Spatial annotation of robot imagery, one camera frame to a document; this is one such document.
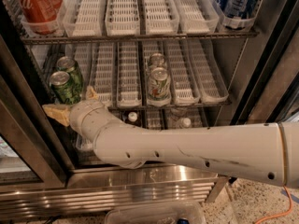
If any fridge door right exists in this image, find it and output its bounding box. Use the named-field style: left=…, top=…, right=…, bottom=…
left=228, top=3, right=299, bottom=185

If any wire shelf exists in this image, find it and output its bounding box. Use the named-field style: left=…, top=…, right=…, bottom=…
left=55, top=97, right=233, bottom=114
left=21, top=30, right=259, bottom=45

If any brown bottle white cap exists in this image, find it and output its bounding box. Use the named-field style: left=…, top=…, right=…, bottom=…
left=125, top=111, right=141, bottom=127

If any front red cola can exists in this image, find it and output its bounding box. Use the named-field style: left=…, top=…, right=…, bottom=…
left=18, top=0, right=57, bottom=35

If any white patterned can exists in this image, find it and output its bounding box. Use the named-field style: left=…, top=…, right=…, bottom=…
left=148, top=67, right=170, bottom=101
left=148, top=52, right=167, bottom=72

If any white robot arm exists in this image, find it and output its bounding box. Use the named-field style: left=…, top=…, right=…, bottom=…
left=43, top=99, right=299, bottom=189

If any clear water bottle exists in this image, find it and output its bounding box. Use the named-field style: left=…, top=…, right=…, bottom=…
left=176, top=118, right=192, bottom=129

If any middle wire shelf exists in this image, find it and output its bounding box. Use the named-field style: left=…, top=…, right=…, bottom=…
left=55, top=97, right=233, bottom=114

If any front white patterned can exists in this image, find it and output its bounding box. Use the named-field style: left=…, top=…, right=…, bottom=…
left=148, top=67, right=170, bottom=101

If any glass fridge door left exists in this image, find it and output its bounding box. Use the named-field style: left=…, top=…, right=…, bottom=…
left=0, top=35, right=72, bottom=192

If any top wire shelf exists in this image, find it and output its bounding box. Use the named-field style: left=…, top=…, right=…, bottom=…
left=21, top=30, right=259, bottom=45

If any orange cable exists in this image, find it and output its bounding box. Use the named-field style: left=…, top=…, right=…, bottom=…
left=254, top=186, right=294, bottom=224

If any dark blue can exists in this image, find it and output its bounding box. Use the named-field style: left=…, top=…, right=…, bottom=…
left=224, top=0, right=257, bottom=20

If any clear plastic bin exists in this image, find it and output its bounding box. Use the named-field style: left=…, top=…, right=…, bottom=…
left=105, top=201, right=206, bottom=224

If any rear white patterned can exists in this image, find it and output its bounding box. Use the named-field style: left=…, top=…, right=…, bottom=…
left=148, top=52, right=167, bottom=72

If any stainless steel fridge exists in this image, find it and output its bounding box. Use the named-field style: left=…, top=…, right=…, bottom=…
left=0, top=0, right=299, bottom=221

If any green soda can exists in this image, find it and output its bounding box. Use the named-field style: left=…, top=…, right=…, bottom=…
left=56, top=56, right=83, bottom=93
left=50, top=71, right=80, bottom=105

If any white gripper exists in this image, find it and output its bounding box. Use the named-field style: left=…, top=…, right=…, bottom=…
left=42, top=86, right=105, bottom=134

